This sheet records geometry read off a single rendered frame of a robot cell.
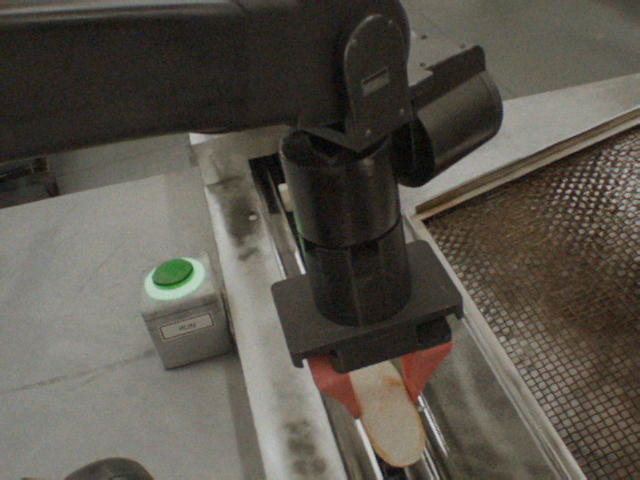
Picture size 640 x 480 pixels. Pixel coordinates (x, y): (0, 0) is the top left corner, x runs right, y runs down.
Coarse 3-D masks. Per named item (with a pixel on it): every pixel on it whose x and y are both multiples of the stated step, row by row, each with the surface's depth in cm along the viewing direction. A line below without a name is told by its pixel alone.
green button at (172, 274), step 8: (168, 264) 69; (176, 264) 68; (184, 264) 68; (160, 272) 68; (168, 272) 68; (176, 272) 67; (184, 272) 67; (192, 272) 67; (152, 280) 67; (160, 280) 67; (168, 280) 67; (176, 280) 66; (184, 280) 67; (160, 288) 67; (168, 288) 66; (176, 288) 66
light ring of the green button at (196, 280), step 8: (192, 264) 69; (200, 264) 69; (152, 272) 69; (200, 272) 68; (192, 280) 67; (200, 280) 67; (152, 288) 67; (184, 288) 66; (192, 288) 66; (152, 296) 67; (160, 296) 66; (168, 296) 66; (176, 296) 66
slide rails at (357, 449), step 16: (256, 160) 93; (256, 176) 90; (272, 192) 86; (272, 208) 83; (272, 224) 81; (288, 224) 80; (288, 240) 78; (288, 256) 76; (288, 272) 74; (304, 272) 73; (336, 400) 59; (336, 416) 58; (352, 432) 57; (352, 448) 55; (368, 448) 55; (352, 464) 54; (368, 464) 54; (416, 464) 53; (432, 464) 53
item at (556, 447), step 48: (576, 144) 70; (624, 144) 68; (480, 192) 70; (528, 192) 68; (432, 240) 67; (576, 240) 62; (624, 240) 59; (576, 288) 57; (480, 336) 56; (576, 336) 54; (624, 336) 53; (576, 384) 51; (624, 432) 47
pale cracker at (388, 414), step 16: (368, 368) 51; (384, 368) 50; (352, 384) 50; (368, 384) 49; (384, 384) 49; (400, 384) 49; (368, 400) 48; (384, 400) 48; (400, 400) 48; (368, 416) 48; (384, 416) 47; (400, 416) 47; (416, 416) 47; (368, 432) 47; (384, 432) 46; (400, 432) 46; (416, 432) 46; (384, 448) 45; (400, 448) 45; (416, 448) 45; (400, 464) 45
